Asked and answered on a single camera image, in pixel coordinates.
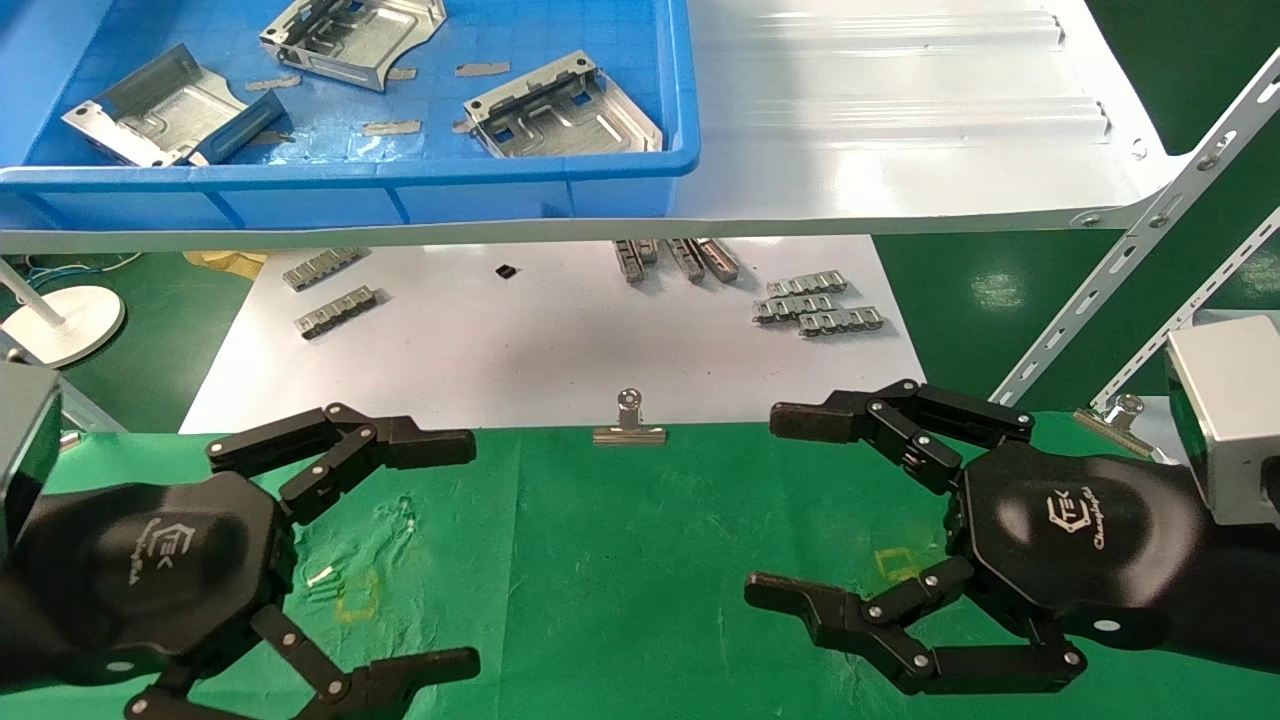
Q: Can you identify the white metal shelf board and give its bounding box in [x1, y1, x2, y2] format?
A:
[0, 0, 1191, 254]

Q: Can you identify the white shelf post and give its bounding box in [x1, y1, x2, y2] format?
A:
[0, 330, 129, 434]

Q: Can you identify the perforated white shelf strut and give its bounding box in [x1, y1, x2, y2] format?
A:
[990, 75, 1280, 406]
[1090, 205, 1280, 411]

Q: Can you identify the green table cloth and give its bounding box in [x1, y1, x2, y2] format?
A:
[0, 410, 1280, 720]

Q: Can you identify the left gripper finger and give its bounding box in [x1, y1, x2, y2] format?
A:
[207, 403, 478, 526]

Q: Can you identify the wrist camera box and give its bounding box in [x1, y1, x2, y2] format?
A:
[1165, 315, 1280, 526]
[0, 365, 63, 561]

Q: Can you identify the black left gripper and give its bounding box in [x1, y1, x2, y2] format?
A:
[0, 475, 481, 720]

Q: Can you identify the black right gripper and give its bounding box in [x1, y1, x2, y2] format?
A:
[745, 380, 1213, 696]

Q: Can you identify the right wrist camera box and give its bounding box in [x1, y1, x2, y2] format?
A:
[1165, 315, 1280, 526]

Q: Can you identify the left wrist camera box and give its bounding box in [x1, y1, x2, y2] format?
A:
[0, 365, 63, 561]

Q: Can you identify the blue plastic bin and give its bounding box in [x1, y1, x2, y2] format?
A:
[0, 0, 701, 233]

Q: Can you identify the yellow plastic bag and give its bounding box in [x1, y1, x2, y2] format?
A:
[185, 250, 269, 279]

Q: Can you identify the stamped metal bracket part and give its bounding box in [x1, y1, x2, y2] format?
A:
[260, 0, 448, 93]
[463, 51, 664, 159]
[62, 43, 288, 168]

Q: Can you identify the white round-base lamp stand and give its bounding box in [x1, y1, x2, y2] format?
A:
[0, 262, 127, 369]

